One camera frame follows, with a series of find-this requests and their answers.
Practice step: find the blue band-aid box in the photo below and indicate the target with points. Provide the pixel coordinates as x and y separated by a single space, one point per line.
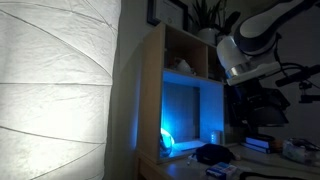
221 171

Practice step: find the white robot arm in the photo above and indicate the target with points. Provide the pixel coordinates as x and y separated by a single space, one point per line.
256 36

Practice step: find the black pouch bag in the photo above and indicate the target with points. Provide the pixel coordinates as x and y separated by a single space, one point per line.
212 154

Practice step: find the clear plastic bag clutter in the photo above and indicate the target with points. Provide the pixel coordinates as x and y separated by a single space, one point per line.
301 151

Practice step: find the wooden cube shelf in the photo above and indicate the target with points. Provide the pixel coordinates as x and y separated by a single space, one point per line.
188 106

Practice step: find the white object on shelf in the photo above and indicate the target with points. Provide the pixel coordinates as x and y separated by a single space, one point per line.
181 65

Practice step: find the glowing blue orb lamp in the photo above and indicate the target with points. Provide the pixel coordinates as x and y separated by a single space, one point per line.
166 143

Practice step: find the small white cylinder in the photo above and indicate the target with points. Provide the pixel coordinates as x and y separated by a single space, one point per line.
215 137

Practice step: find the black framed picture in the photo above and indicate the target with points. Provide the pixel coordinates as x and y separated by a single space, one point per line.
171 12

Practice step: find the green plant in white pot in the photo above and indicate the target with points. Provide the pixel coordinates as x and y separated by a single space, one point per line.
213 22

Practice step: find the black computer monitor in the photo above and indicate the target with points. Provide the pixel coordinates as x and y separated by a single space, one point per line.
256 107

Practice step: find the stack of blue books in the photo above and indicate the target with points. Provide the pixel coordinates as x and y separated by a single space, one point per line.
262 143

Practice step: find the black camera on boom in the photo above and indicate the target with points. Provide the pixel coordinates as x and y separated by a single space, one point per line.
304 74

